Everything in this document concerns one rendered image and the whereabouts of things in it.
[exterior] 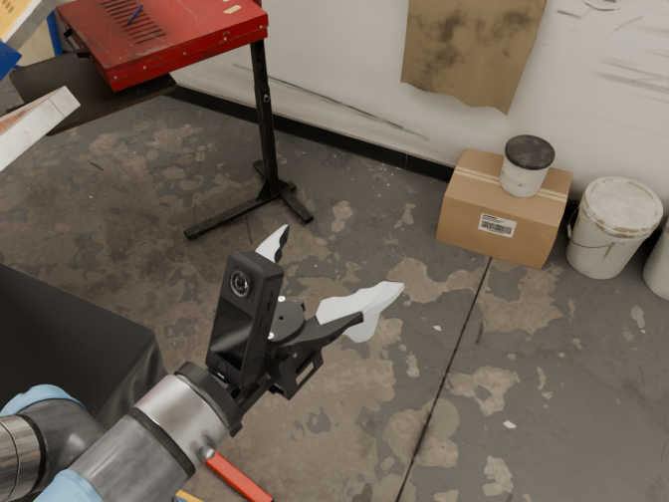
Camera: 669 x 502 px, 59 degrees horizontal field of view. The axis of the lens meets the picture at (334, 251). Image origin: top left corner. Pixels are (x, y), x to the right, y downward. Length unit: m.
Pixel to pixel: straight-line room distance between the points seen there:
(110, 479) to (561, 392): 2.19
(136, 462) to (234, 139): 2.97
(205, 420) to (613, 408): 2.20
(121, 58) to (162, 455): 1.65
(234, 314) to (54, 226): 2.70
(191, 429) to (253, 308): 0.11
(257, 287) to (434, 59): 2.26
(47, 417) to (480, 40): 2.23
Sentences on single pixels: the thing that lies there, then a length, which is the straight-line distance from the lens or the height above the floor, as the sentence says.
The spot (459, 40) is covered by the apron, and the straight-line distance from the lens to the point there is 2.64.
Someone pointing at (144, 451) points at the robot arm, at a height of 1.69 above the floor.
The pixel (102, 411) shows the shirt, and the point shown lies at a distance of 1.42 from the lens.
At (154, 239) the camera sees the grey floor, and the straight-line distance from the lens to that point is 2.95.
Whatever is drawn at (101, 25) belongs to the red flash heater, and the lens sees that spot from 2.23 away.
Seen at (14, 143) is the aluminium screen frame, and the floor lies 1.54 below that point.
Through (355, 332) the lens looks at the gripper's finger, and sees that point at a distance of 0.57.
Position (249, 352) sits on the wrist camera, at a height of 1.70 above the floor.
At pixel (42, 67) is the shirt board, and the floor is 0.95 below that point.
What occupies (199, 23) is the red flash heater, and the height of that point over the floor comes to 1.10.
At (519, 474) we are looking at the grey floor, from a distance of 2.35.
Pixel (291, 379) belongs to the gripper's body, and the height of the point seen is 1.64.
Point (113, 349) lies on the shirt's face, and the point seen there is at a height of 0.95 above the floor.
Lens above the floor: 2.14
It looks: 50 degrees down
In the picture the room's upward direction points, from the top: straight up
